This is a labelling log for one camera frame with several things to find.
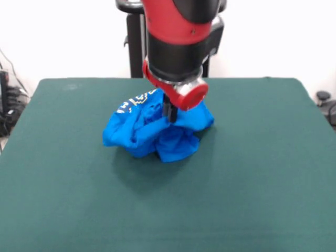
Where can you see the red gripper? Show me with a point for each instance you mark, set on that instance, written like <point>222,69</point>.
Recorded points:
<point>189,98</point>

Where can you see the blue printed shirt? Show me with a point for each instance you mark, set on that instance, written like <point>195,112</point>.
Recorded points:
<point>147,136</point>

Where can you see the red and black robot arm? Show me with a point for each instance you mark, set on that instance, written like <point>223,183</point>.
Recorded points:
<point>181,39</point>

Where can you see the dark green table cloth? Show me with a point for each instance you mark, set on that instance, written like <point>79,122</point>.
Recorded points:
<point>236,183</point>

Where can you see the black office chair base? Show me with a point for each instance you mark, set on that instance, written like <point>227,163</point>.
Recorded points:
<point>328,105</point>

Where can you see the black box device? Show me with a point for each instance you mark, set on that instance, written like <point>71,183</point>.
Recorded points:
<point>4,89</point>

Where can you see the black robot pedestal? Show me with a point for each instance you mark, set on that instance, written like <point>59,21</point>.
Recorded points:
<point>135,47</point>

